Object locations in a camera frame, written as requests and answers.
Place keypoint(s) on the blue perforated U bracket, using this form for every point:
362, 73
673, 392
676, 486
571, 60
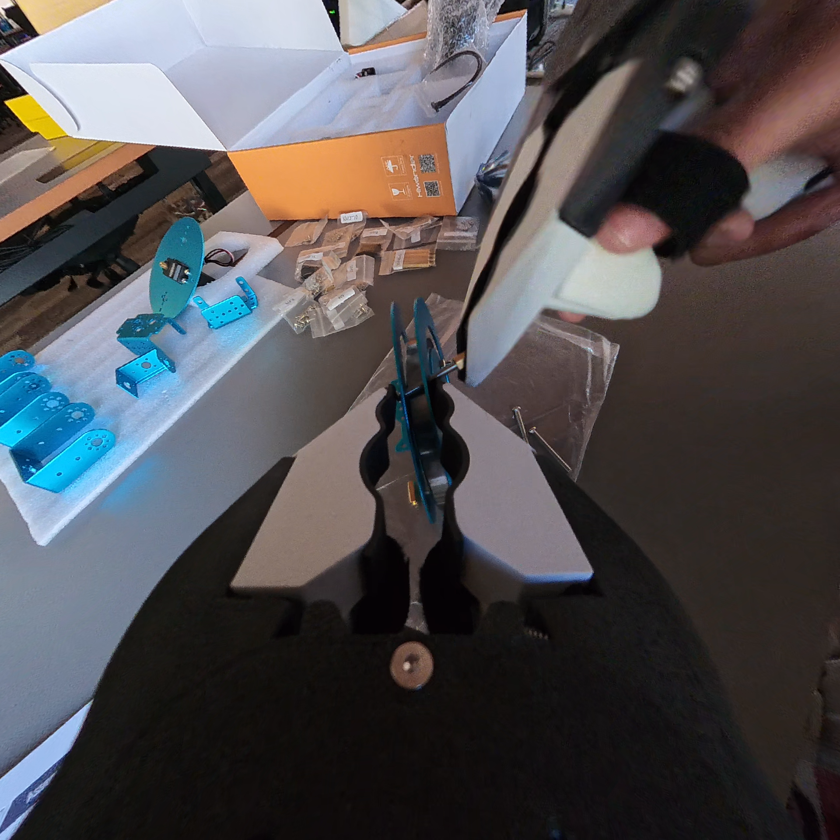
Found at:
226, 312

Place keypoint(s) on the bubble wrap bundle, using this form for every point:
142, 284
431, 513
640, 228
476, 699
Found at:
459, 23

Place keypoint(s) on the clear plastic bag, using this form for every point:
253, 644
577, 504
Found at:
558, 367

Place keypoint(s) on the long wooden table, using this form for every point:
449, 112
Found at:
65, 190

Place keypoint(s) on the dark bag of parts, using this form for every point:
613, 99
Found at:
492, 177

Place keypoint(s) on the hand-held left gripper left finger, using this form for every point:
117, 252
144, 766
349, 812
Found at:
315, 525

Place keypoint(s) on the dark teal bracket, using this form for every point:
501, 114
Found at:
141, 328

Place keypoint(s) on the person's right hand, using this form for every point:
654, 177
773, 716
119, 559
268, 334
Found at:
774, 79

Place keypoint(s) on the small blue bracket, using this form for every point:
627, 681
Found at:
141, 377

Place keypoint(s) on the large blue U bracket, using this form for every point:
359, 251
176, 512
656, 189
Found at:
26, 410
13, 364
59, 466

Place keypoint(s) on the white foam sheet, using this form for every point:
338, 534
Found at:
85, 354

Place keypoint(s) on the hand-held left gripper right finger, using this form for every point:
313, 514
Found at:
518, 518

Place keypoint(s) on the orange cardboard box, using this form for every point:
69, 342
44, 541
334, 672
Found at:
315, 177

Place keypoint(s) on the white assembly guide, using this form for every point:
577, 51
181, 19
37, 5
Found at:
39, 774

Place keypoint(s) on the yellow plastic bins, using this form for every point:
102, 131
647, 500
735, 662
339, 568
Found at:
36, 115

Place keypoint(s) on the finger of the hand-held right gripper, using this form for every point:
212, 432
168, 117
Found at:
499, 210
518, 295

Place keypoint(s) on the white foam block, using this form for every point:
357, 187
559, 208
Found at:
259, 253

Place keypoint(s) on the pile of small hardware bags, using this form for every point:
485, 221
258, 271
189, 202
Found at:
354, 262

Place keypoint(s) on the grey desk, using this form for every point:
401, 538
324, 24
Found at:
689, 394

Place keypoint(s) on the teal round plate with servo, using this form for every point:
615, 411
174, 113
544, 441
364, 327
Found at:
180, 249

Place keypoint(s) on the blue round rotating base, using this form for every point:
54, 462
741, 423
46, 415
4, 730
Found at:
423, 341

